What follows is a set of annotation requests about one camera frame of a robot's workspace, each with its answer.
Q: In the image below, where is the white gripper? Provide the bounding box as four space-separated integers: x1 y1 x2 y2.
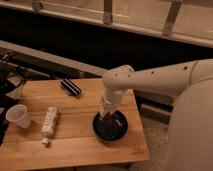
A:
100 88 126 118

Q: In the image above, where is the red pepper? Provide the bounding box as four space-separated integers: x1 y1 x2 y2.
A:
104 113 111 119

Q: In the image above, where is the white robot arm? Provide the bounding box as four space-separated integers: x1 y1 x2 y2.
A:
100 59 213 117

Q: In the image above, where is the black ceramic bowl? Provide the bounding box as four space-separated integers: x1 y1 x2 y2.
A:
93 110 128 142

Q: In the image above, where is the black striped rectangular box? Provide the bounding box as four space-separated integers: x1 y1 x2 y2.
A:
61 79 81 96

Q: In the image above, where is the white plastic bottle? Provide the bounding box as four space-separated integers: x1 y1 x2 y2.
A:
42 106 59 146

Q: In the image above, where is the white paper cup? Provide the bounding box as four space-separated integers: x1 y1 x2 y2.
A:
6 104 31 128

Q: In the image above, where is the metal railing frame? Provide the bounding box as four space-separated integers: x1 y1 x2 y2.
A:
0 0 213 48

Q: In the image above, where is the black equipment with cables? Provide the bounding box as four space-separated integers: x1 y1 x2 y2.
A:
0 53 26 145

